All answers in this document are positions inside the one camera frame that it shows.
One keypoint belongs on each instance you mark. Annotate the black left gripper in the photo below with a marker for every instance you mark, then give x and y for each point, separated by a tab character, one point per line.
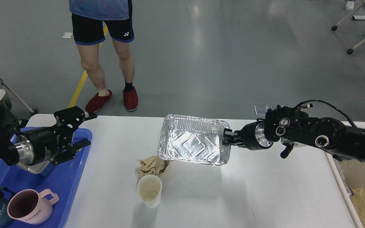
54	143

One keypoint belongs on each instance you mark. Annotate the pink home mug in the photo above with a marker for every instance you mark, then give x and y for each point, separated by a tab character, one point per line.
31	206

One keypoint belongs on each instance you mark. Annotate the beige plastic bin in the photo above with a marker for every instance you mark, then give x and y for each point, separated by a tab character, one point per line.
350	178

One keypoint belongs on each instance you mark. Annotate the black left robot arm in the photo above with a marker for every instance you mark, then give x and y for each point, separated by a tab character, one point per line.
8	152

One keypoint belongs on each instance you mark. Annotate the white paper cup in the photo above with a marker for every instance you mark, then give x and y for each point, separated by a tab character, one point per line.
149	189

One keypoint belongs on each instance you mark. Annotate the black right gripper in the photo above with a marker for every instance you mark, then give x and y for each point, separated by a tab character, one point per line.
251	136

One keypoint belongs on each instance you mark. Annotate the aluminium foil tray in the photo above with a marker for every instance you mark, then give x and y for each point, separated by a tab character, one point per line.
193	139

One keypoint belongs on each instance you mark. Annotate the stainless steel rectangular container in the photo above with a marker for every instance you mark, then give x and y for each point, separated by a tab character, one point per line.
43	169

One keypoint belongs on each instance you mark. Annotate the crumpled brown paper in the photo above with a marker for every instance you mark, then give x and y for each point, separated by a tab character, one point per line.
153	165

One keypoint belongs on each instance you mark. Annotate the left floor outlet plate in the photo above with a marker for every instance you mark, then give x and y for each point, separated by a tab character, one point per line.
261	110

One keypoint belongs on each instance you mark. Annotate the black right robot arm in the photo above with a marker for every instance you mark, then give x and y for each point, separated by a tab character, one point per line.
294	126

